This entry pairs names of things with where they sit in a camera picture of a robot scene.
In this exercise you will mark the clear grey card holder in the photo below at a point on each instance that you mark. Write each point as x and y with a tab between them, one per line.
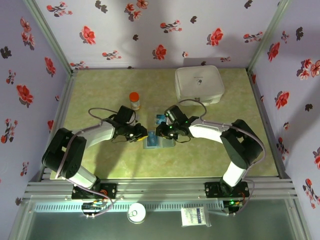
167	144

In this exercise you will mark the blue packet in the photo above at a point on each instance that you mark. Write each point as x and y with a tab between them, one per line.
152	141

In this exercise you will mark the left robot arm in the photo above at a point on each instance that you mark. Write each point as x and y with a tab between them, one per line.
100	133

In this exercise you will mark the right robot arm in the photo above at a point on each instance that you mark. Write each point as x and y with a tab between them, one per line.
205	131

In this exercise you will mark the orange capped spray bottle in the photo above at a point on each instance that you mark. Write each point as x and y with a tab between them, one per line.
134	97

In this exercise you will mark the white fabric medicine bag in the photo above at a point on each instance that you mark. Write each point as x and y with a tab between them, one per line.
197	85

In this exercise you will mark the round metal tin can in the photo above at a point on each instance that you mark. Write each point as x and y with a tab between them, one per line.
136	213

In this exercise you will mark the small electronics board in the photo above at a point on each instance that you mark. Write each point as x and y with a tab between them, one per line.
232	203
93	207

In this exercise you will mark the white printed packet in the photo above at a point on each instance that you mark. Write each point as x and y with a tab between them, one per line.
195	217

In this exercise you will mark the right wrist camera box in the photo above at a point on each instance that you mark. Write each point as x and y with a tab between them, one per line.
175	113

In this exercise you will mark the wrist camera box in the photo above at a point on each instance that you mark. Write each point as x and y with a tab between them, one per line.
126	114
175	113

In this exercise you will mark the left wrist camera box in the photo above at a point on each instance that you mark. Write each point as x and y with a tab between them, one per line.
126	114

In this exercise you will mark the aluminium frame cross rail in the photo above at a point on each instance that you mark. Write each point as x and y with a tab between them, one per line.
160	187

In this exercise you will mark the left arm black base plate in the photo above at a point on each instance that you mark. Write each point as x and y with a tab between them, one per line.
110	190

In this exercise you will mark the aluminium frame side rail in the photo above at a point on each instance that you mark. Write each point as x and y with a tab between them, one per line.
65	105
262	110

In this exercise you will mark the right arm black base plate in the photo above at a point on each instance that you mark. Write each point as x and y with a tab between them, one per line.
212	190

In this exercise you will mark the aluminium frame corner post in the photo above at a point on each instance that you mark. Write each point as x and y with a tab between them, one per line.
51	35
267	35

